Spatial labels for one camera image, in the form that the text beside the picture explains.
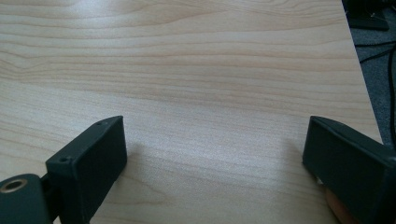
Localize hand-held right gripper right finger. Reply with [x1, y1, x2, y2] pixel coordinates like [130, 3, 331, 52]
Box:
[302, 115, 396, 224]

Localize black cable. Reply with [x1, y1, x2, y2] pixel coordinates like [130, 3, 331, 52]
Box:
[354, 39, 396, 64]

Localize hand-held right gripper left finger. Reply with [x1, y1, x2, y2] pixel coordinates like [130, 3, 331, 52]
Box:
[45, 115, 128, 224]

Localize black device on floor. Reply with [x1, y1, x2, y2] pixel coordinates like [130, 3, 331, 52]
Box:
[341, 0, 396, 32]

